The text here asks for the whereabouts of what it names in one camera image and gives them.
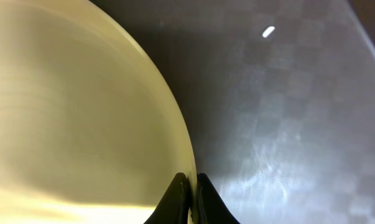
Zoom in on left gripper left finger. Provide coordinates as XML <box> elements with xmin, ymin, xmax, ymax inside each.
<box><xmin>144</xmin><ymin>172</ymin><xmax>189</xmax><ymax>224</ymax></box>

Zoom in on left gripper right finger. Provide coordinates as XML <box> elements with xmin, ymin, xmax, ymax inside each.
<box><xmin>197</xmin><ymin>173</ymin><xmax>239</xmax><ymax>224</ymax></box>

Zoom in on yellow plate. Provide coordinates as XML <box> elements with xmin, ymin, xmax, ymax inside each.
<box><xmin>0</xmin><ymin>1</ymin><xmax>197</xmax><ymax>223</ymax></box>

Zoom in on leftover rice and scraps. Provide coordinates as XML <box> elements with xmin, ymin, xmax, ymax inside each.
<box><xmin>262</xmin><ymin>26</ymin><xmax>275</xmax><ymax>39</ymax></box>

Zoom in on brown serving tray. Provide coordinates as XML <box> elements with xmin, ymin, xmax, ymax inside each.
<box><xmin>96</xmin><ymin>0</ymin><xmax>375</xmax><ymax>223</ymax></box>

